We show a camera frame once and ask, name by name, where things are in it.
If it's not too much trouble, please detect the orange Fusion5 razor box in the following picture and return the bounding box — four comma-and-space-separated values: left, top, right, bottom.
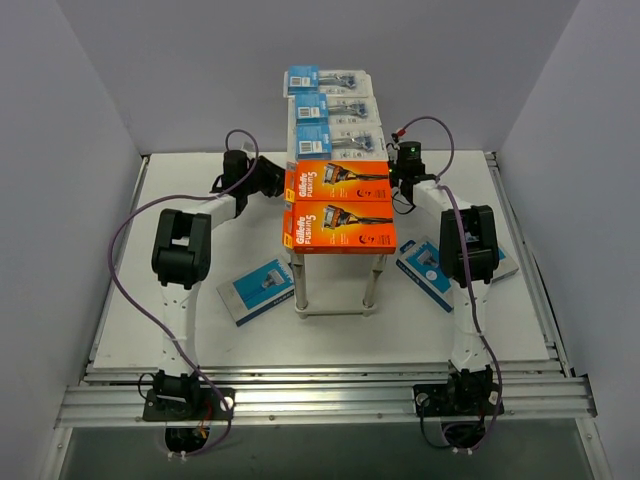
282, 201, 397, 255
284, 159, 391, 203

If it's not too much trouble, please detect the clear blue-card razor blister pack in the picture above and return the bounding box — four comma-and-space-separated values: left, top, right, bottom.
287, 125, 389, 162

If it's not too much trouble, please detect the Gillette SkinGuard blister pack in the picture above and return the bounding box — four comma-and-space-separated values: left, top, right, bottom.
288, 93, 381, 128

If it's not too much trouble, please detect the blue harry's box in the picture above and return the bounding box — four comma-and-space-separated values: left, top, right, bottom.
396, 237, 454, 313
216, 255, 294, 327
492, 244, 519, 283

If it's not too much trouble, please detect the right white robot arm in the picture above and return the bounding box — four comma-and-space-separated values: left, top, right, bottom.
390, 141, 502, 413

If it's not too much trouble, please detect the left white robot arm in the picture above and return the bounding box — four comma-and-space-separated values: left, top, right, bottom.
151, 150, 285, 419

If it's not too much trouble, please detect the white two-tier shelf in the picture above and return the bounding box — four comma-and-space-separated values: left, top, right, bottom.
282, 69, 399, 317

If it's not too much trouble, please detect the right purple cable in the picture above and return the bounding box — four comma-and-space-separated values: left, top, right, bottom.
399, 116, 503, 451

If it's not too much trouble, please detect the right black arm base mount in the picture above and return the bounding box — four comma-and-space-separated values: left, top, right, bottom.
412, 383, 505, 418

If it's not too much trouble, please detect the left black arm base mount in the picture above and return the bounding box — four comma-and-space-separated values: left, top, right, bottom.
142, 388, 236, 422

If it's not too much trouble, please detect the aluminium mounting rail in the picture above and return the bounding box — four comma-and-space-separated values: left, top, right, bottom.
56, 361, 597, 428

